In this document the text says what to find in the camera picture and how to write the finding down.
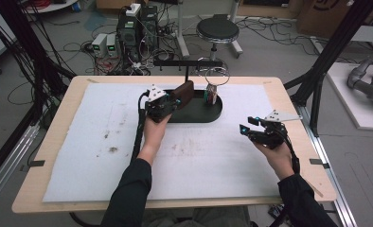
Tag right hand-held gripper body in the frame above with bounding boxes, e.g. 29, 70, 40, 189
248, 109, 303, 149

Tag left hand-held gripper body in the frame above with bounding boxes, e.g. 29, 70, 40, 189
145, 83, 178, 124

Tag brown pouch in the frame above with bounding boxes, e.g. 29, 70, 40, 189
169, 79, 195, 111

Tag black tray key stand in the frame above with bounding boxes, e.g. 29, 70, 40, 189
147, 59, 224, 124

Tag key ring with coloured tags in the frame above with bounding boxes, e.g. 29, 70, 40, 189
204, 66, 231, 106

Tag person's right hand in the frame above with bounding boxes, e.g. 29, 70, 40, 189
253, 141, 294, 182

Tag person's left hand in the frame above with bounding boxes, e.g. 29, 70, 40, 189
142, 113, 172, 152

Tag black computer tower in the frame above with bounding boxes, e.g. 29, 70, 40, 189
115, 5, 159, 63

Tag grey power supply unit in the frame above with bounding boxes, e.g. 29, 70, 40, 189
91, 32, 109, 59
106, 33, 118, 58

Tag black round stool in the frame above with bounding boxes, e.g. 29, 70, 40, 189
195, 13, 244, 77

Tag white floor board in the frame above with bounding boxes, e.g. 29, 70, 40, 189
326, 61, 373, 131

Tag white foam mat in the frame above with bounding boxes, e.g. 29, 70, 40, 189
42, 82, 282, 203

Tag person's legs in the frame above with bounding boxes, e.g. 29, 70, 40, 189
141, 205, 253, 227

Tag white power adapter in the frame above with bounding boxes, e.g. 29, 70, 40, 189
125, 3, 142, 18

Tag cardboard box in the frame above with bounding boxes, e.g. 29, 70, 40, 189
296, 0, 373, 41

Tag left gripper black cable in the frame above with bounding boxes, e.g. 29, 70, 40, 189
131, 92, 150, 166

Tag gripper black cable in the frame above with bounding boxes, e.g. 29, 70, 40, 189
131, 92, 150, 166
278, 128, 302, 175

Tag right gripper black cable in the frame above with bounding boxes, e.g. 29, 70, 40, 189
278, 128, 302, 175

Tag white desk leg frame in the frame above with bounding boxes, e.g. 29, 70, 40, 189
174, 0, 244, 60

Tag aluminium rail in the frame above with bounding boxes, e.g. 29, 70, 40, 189
0, 122, 41, 211
295, 103, 359, 227

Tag black metal frame post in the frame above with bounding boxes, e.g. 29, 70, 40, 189
0, 0, 77, 187
283, 0, 373, 137

